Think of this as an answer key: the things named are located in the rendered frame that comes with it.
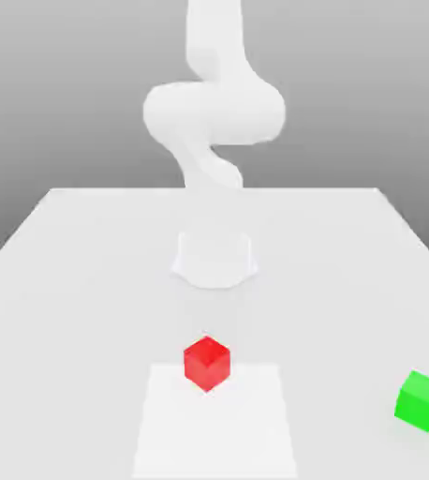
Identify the small red cube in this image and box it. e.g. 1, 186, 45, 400
183, 335, 232, 394

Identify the small green cube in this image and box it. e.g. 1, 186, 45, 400
392, 369, 429, 433

